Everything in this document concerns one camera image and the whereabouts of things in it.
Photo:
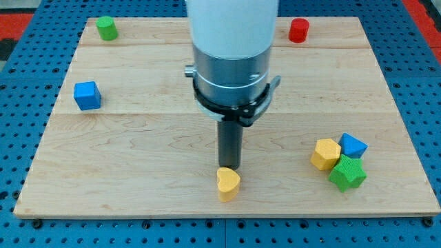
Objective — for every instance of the blue pentagon block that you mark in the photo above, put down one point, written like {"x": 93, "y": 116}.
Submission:
{"x": 351, "y": 146}

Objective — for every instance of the yellow hexagon block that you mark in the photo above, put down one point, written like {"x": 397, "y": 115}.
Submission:
{"x": 326, "y": 154}

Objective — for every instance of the yellow heart block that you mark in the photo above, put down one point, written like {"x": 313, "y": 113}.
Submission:
{"x": 228, "y": 184}

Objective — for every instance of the green cylinder block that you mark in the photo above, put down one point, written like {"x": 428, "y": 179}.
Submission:
{"x": 106, "y": 28}

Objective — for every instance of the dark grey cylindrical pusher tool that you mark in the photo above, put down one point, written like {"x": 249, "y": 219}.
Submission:
{"x": 230, "y": 136}

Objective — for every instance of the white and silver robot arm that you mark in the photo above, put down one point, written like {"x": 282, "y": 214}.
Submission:
{"x": 232, "y": 44}

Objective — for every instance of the blue cube block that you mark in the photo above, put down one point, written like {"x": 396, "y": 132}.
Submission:
{"x": 87, "y": 96}

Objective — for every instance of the light wooden board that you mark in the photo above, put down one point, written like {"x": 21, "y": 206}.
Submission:
{"x": 149, "y": 153}

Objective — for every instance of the green star block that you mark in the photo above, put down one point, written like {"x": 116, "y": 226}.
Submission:
{"x": 348, "y": 173}

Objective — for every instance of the red cylinder block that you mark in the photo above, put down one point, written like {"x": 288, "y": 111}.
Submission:
{"x": 298, "y": 30}

